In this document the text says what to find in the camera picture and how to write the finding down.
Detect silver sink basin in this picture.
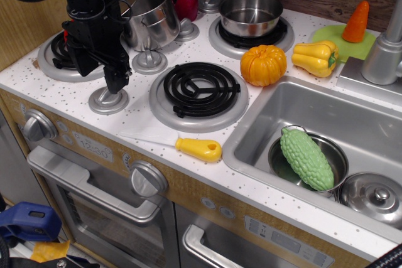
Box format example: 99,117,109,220
223,77,401,244

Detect silver stove knob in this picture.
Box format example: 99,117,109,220
198,0,222,14
175,18,199,42
131,50,168,75
89,87,129,115

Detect red toy under gripper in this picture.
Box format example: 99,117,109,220
63,30,68,45

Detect green round plate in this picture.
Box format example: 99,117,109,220
310,25,376,63

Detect yellow cloth scrap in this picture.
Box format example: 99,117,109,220
30,240,70,263

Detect dark red toy vegetable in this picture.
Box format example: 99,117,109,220
175,0,198,21

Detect green toy bitter gourd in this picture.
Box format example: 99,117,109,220
280,127,334,191

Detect black coil burner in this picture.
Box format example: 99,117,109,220
163,62,241,118
217,18,288,49
51,31,77,71

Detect yellow toy bell pepper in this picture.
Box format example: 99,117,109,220
291,40,339,78

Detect silver back stove knob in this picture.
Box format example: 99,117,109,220
198,0,222,14

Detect yellow handled toy knife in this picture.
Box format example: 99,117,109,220
119,130,222,163

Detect orange toy carrot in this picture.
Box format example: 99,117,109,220
342,1,370,43

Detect steel saucepan on burner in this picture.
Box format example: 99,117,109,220
219,0,283,37

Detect silver oven door handle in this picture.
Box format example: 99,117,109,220
27,146,160,227

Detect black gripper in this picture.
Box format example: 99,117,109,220
63,0,132,94

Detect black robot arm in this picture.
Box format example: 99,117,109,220
62,0,131,94

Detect small steel pot in sink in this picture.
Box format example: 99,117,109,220
268,125,349,197

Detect black front coil burner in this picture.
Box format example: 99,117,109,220
163,62,241,118

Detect black back coil burner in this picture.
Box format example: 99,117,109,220
217,18,288,49

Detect silver faucet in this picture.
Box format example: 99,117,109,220
361,0,401,85

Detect silver dishwasher door handle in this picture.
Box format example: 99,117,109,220
182,224,241,268

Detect steel lid in sink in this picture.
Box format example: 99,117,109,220
335,173,401,230

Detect silver oven dial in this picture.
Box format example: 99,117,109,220
129,160,168,198
23,109,58,142

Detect black left coil burner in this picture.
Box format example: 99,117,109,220
51,31,77,71

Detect silver left oven dial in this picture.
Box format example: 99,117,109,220
23,109,58,142

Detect orange toy pumpkin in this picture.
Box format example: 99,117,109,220
240,45,287,87

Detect silver right oven dial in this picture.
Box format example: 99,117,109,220
129,160,168,198

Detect tall steel pot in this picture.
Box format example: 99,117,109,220
124,0,180,51

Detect blue clamp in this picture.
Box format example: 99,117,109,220
1,201,62,242

